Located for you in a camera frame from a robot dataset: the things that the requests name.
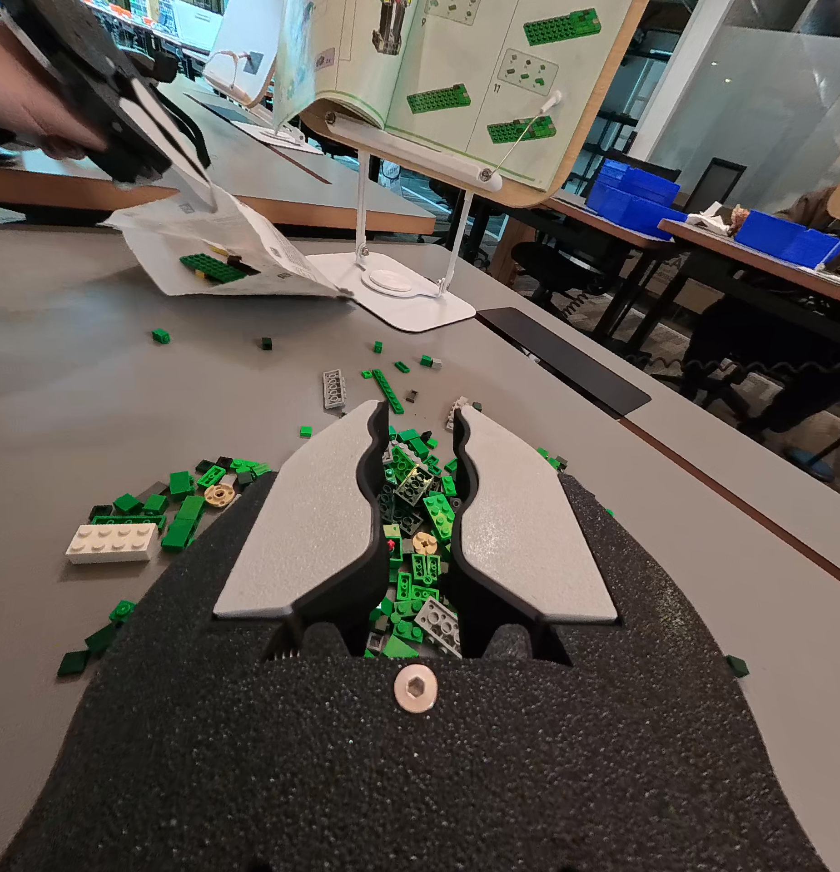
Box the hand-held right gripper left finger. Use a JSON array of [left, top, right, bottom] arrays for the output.
[[213, 400, 392, 658]]

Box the grey desk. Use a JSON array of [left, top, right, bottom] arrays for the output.
[[0, 221, 840, 872]]

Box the person's left hand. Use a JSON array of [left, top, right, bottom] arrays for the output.
[[0, 24, 110, 162]]

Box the long green plate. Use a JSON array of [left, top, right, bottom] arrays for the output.
[[369, 368, 406, 416]]

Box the black chair back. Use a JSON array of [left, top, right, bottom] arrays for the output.
[[684, 157, 747, 216]]

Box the brick instruction booklet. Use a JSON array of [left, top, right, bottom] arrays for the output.
[[273, 0, 632, 193]]

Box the black desk cable cover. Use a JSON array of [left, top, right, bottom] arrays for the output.
[[476, 307, 652, 420]]

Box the white paper bag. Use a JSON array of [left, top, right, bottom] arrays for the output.
[[103, 183, 357, 301]]

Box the pile of green bricks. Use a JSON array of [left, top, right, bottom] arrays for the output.
[[57, 407, 572, 679]]

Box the wood-edged background desk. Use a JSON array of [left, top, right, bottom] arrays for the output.
[[0, 71, 438, 237]]

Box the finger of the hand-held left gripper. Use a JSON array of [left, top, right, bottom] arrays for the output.
[[159, 89, 212, 173], [119, 77, 220, 213]]

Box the white two-by-four brick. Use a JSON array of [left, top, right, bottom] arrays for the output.
[[65, 523, 160, 565]]

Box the black office chair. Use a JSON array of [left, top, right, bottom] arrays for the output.
[[510, 240, 633, 317]]

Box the brown-topped side desk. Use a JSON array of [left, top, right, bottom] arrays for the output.
[[657, 218, 840, 471], [541, 189, 688, 345]]

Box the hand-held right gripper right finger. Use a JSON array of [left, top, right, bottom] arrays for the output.
[[450, 405, 620, 659]]

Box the green plate brick assembly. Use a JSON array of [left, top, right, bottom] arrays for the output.
[[179, 244, 262, 285]]

